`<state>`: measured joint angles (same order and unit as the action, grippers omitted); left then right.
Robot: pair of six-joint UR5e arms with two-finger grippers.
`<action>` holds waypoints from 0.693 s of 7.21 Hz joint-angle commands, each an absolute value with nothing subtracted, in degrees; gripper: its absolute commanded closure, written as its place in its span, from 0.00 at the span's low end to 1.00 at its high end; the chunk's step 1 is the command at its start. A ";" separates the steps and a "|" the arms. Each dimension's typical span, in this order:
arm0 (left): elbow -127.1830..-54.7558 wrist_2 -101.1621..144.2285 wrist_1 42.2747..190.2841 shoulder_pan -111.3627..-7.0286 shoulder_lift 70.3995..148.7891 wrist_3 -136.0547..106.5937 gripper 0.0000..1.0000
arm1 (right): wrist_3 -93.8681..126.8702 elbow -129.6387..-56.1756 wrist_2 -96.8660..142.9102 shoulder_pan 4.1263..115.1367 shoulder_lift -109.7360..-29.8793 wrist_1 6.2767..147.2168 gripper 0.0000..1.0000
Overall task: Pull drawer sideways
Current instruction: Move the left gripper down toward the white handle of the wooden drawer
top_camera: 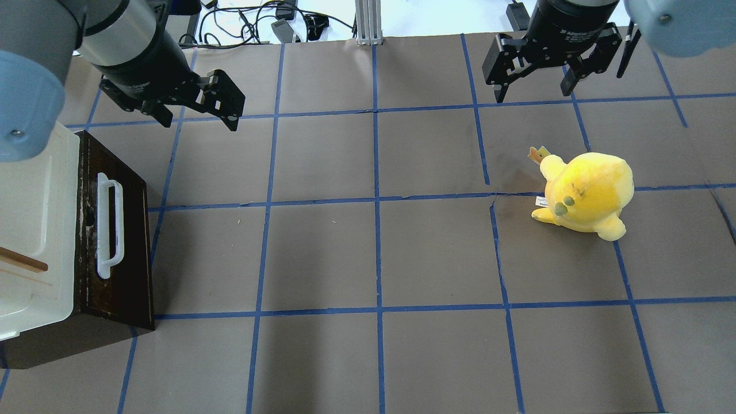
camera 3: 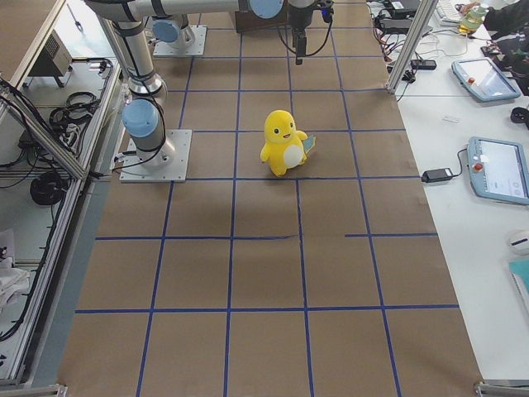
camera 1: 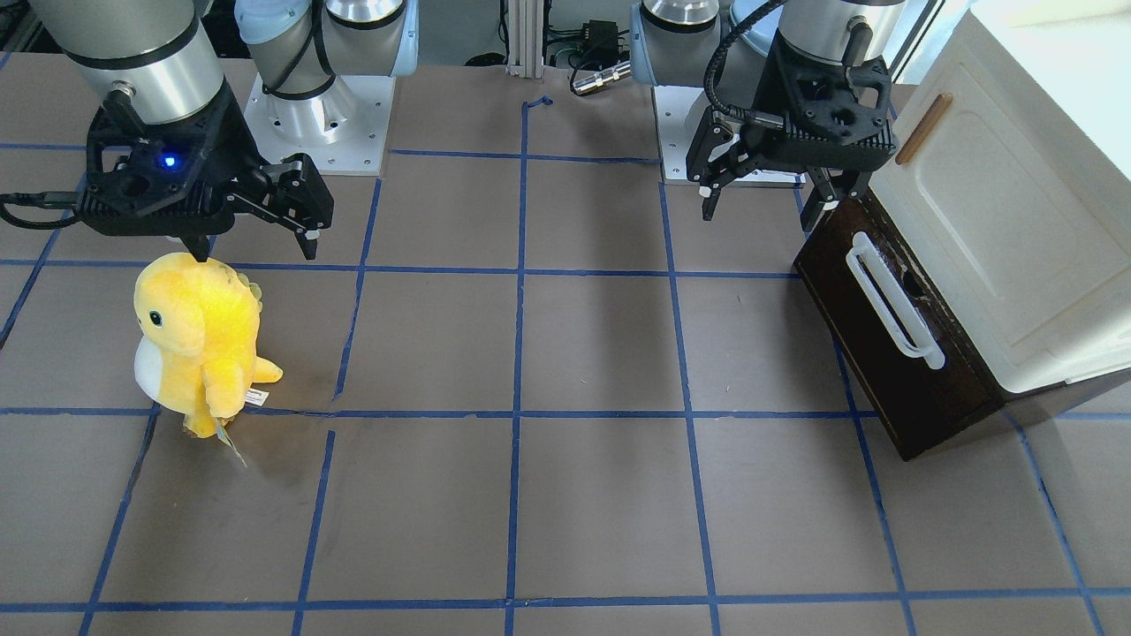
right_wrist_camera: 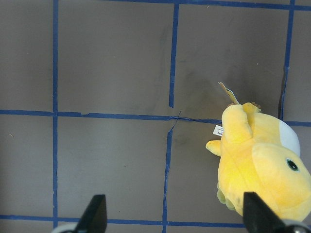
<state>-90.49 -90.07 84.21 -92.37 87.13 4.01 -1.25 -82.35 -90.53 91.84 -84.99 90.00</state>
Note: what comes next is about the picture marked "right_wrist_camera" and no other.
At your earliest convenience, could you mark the yellow plush dinosaur toy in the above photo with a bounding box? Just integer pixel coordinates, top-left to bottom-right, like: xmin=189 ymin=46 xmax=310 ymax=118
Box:
xmin=206 ymin=89 xmax=311 ymax=221

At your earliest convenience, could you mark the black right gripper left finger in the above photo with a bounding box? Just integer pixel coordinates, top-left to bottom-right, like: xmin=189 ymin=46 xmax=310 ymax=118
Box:
xmin=75 ymin=194 xmax=107 ymax=233

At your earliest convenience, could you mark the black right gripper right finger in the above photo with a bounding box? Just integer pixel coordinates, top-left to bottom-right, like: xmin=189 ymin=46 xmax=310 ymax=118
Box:
xmin=243 ymin=192 xmax=286 ymax=233

